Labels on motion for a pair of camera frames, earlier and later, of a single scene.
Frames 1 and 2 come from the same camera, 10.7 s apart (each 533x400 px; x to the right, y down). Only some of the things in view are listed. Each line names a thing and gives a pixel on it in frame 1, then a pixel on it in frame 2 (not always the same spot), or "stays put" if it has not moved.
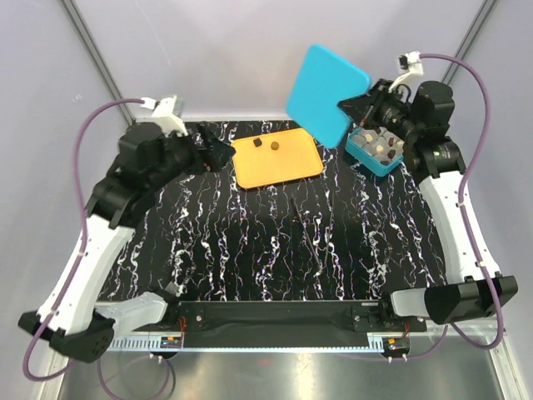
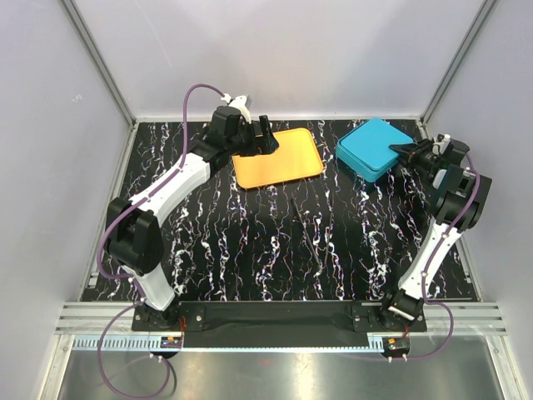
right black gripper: x=363 y=108 to x=409 y=153
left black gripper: x=221 y=153 to x=264 y=144
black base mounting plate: x=292 y=323 stays put
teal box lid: x=322 y=80 to x=369 y=143
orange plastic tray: x=276 y=158 stays put
